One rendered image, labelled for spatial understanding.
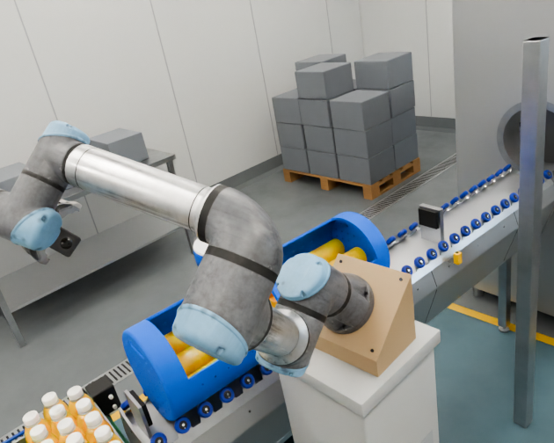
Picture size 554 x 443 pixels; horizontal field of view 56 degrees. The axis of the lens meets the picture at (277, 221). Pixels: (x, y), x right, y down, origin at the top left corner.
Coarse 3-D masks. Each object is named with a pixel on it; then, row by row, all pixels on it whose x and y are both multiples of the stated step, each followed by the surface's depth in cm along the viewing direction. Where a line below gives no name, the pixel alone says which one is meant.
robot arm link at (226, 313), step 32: (224, 256) 74; (192, 288) 75; (224, 288) 72; (256, 288) 74; (192, 320) 72; (224, 320) 71; (256, 320) 75; (288, 320) 101; (224, 352) 72; (256, 352) 114; (288, 352) 105
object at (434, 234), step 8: (424, 208) 213; (432, 208) 210; (440, 208) 209; (424, 216) 213; (432, 216) 210; (440, 216) 209; (424, 224) 215; (432, 224) 211; (440, 224) 210; (424, 232) 219; (432, 232) 215; (440, 232) 212; (432, 240) 217; (440, 240) 214
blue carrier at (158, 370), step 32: (320, 224) 183; (352, 224) 178; (288, 256) 187; (384, 256) 177; (160, 320) 158; (128, 352) 151; (160, 352) 136; (160, 384) 135; (192, 384) 138; (224, 384) 148
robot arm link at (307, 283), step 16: (304, 256) 116; (288, 272) 116; (304, 272) 113; (320, 272) 112; (336, 272) 118; (288, 288) 113; (304, 288) 111; (320, 288) 112; (336, 288) 116; (288, 304) 113; (304, 304) 112; (320, 304) 113; (336, 304) 118; (320, 320) 114
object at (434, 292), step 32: (480, 192) 251; (544, 192) 246; (448, 224) 228; (512, 224) 231; (544, 224) 262; (416, 256) 209; (480, 256) 218; (416, 288) 196; (448, 288) 213; (416, 320) 207; (128, 416) 156; (160, 416) 154; (192, 416) 151; (256, 416) 157
